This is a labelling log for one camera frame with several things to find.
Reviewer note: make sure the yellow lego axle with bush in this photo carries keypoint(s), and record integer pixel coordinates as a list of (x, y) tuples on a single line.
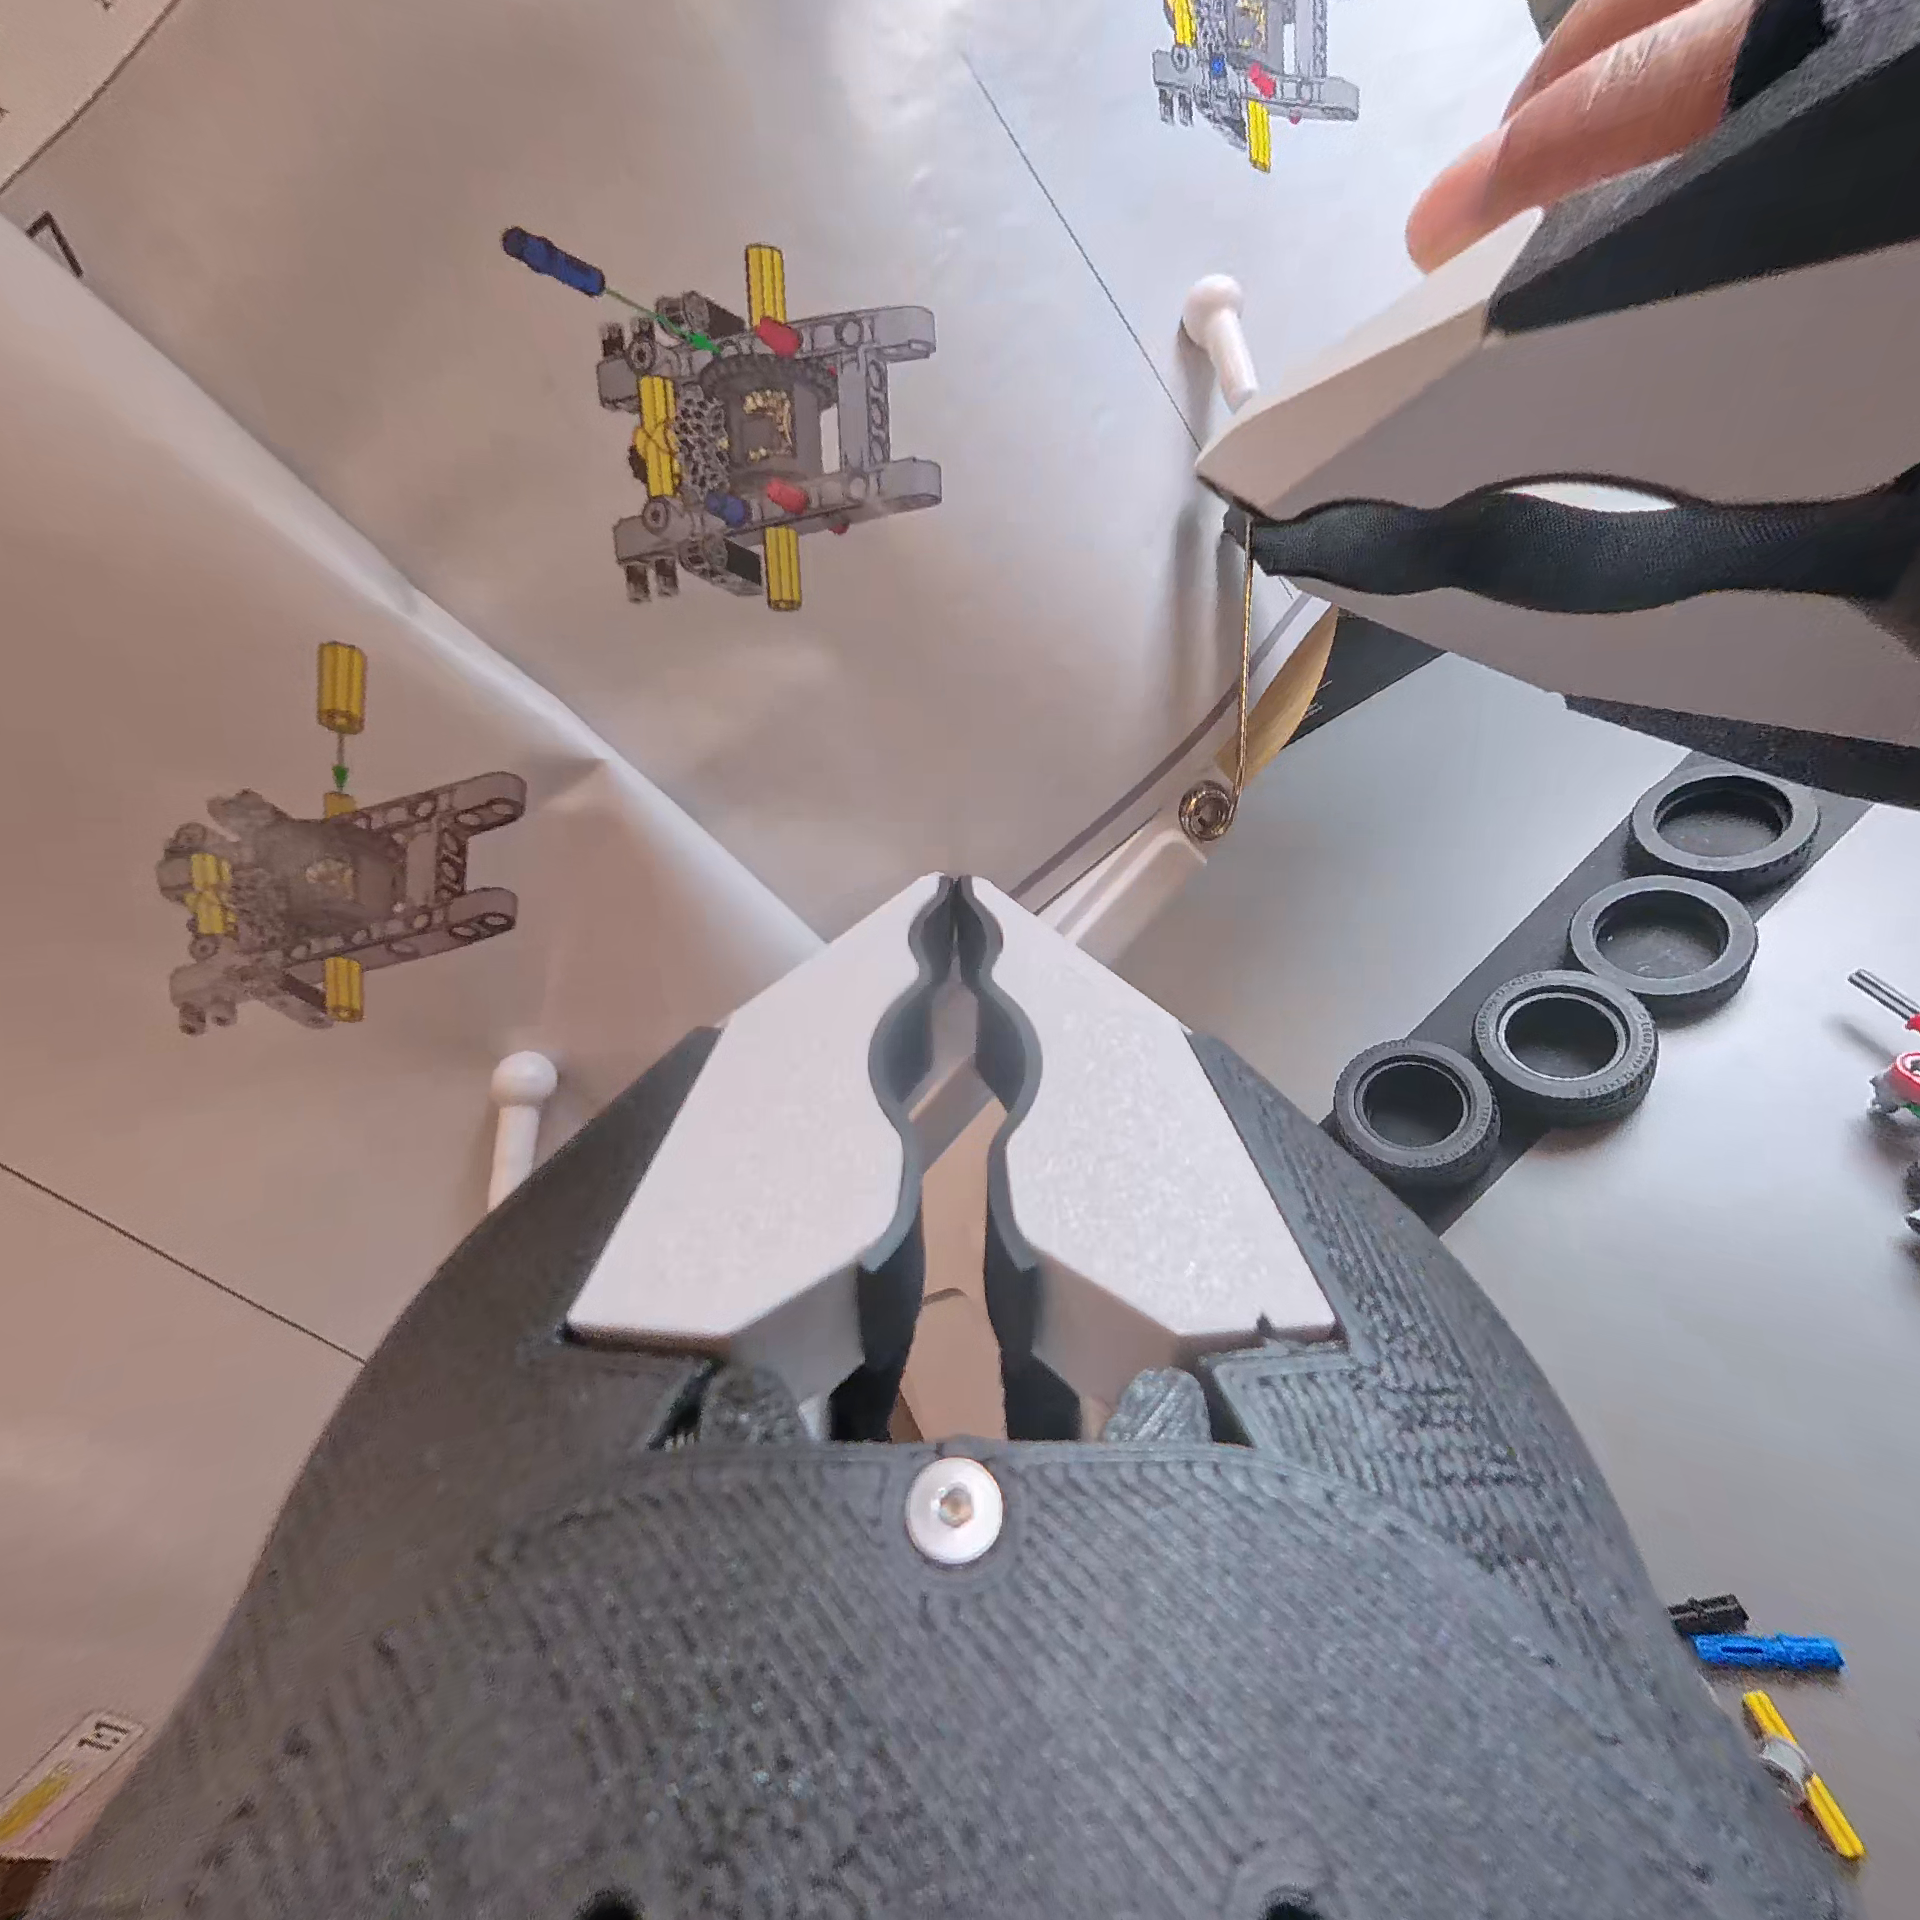
[(1769, 1725)]

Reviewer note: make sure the red black lego assembly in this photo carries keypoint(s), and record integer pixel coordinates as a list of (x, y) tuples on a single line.
[(1897, 1072)]

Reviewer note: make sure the black lego pin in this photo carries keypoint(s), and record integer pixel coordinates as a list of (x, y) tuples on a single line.
[(1709, 1615)]

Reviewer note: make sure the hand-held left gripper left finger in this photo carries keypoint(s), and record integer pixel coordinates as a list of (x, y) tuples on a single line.
[(734, 1156)]

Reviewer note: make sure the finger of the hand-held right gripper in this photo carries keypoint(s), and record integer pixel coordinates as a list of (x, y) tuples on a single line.
[(1724, 662), (1622, 406)]

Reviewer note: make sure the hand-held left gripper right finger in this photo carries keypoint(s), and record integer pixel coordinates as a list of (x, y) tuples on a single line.
[(1155, 1156)]

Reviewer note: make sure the black rubber lego tyre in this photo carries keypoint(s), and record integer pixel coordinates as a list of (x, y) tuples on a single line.
[(1349, 1119), (1741, 962), (1647, 831), (1637, 1059)]

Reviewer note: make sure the long blue lego pin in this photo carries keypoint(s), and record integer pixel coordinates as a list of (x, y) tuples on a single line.
[(1769, 1653)]

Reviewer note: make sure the lego instruction booklet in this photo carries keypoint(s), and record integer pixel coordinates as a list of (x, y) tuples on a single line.
[(376, 494)]

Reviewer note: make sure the person's right hand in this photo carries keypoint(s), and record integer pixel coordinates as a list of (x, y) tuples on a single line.
[(1606, 107)]

